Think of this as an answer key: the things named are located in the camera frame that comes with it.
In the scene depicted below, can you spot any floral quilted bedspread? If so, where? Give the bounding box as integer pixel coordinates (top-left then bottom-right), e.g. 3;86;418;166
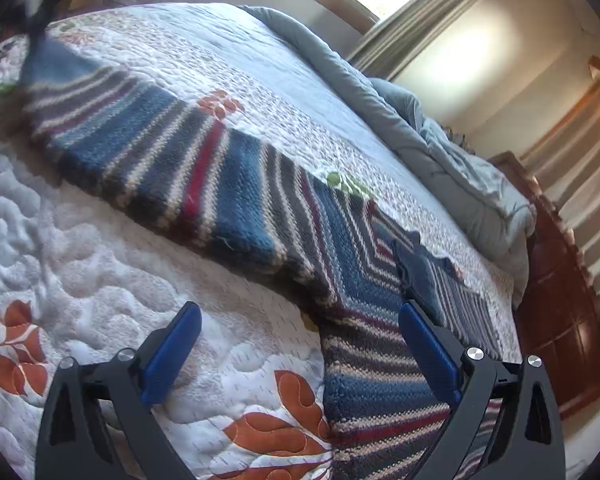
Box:
0;2;518;480

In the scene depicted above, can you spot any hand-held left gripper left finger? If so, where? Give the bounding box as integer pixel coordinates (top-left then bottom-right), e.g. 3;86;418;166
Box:
35;301;203;480

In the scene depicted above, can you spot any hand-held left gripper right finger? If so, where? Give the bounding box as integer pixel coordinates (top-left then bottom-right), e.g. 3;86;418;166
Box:
398;300;567;480

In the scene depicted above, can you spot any striped knitted sweater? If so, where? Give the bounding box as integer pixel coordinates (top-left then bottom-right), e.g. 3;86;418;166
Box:
17;35;506;480

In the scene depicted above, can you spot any striped beige curtain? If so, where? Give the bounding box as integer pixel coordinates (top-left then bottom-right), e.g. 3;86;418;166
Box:
522;75;600;356
347;0;511;81

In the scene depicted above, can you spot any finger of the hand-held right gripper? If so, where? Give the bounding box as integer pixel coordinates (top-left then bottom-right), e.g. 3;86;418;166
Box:
22;0;88;51

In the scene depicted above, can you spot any grey comforter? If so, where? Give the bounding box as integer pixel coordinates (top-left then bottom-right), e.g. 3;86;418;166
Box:
237;5;538;311

